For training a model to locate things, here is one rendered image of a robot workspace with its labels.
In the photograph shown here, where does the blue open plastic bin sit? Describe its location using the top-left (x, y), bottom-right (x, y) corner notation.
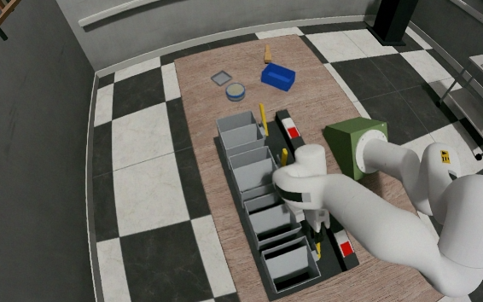
top-left (261, 62), bottom-right (296, 92)

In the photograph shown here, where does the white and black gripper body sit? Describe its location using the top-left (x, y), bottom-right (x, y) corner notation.
top-left (305, 209), bottom-right (329, 233)

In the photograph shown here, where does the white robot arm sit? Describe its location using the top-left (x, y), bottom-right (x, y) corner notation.
top-left (272, 130), bottom-right (483, 298)

